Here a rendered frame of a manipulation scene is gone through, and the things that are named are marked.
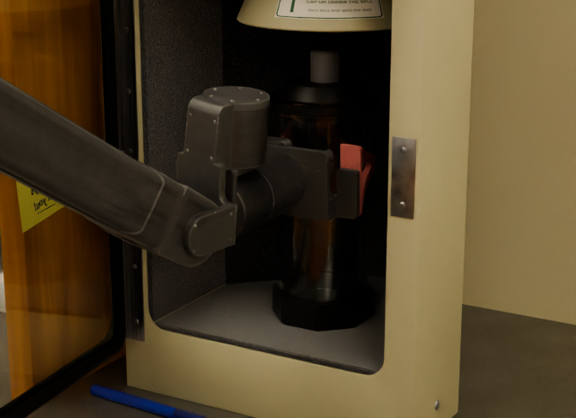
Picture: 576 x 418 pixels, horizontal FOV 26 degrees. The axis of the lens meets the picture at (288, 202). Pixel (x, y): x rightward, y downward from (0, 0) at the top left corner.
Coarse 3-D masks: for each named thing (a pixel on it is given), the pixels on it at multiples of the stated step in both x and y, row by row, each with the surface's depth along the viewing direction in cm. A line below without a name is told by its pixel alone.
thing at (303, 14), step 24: (264, 0) 112; (288, 0) 111; (312, 0) 110; (336, 0) 110; (360, 0) 110; (384, 0) 111; (264, 24) 112; (288, 24) 110; (312, 24) 110; (336, 24) 109; (360, 24) 110; (384, 24) 111
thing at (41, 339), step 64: (0, 0) 100; (64, 0) 108; (0, 64) 101; (64, 64) 109; (0, 192) 102; (0, 256) 103; (64, 256) 113; (0, 320) 104; (64, 320) 114; (0, 384) 105
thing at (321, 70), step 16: (320, 48) 120; (320, 64) 119; (336, 64) 119; (288, 80) 121; (304, 80) 121; (320, 80) 119; (336, 80) 120; (352, 80) 121; (288, 96) 118; (304, 96) 117; (320, 96) 117; (336, 96) 117; (352, 96) 117; (368, 96) 119
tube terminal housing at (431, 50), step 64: (448, 0) 106; (448, 64) 108; (448, 128) 110; (448, 192) 112; (448, 256) 114; (448, 320) 116; (128, 384) 128; (192, 384) 124; (256, 384) 120; (320, 384) 116; (384, 384) 112; (448, 384) 119
